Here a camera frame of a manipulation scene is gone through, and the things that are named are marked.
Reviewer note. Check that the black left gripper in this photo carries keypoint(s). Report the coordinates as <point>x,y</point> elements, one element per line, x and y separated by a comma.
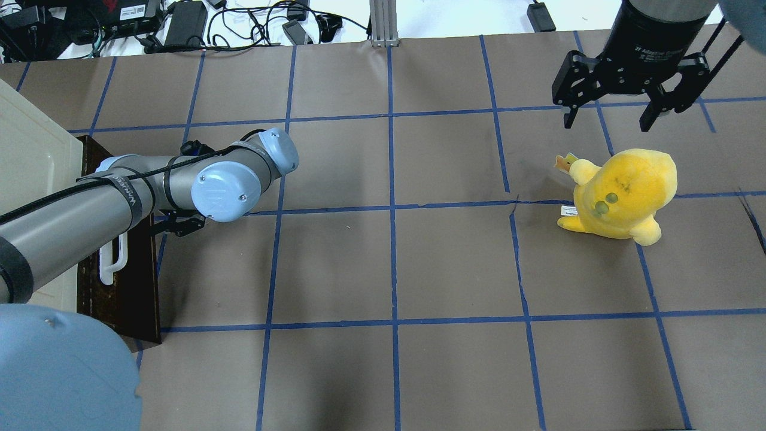
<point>184,224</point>

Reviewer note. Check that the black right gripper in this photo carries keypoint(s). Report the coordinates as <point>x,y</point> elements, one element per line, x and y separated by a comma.
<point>657,36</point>

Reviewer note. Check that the white drawer handle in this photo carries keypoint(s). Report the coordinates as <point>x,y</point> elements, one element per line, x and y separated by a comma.
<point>113,257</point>

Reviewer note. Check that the dark brown wooden drawer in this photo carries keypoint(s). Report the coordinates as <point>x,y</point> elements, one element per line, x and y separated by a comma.
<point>130,306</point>

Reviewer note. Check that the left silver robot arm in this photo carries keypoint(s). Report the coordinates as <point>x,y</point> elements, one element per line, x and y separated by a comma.
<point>65,370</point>

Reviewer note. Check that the yellow plush dinosaur toy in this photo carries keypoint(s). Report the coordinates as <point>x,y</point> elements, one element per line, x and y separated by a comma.
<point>620,198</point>

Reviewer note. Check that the cream plastic storage box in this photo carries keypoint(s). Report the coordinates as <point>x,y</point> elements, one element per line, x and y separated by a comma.
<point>38,156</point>

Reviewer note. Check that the black power adapter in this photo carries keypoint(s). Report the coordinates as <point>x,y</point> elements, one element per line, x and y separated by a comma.
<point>187,22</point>

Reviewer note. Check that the aluminium frame post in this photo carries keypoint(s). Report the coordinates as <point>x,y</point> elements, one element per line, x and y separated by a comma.
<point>383,23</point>

